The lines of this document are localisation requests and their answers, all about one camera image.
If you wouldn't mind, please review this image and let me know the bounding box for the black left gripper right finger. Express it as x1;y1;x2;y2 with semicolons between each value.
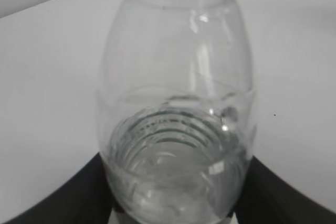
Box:
233;157;335;224

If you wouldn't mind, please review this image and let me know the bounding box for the clear cestbon water bottle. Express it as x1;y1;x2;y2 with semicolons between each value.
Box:
97;0;256;223

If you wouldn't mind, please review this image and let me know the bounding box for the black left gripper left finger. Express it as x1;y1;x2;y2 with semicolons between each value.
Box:
6;154;112;224

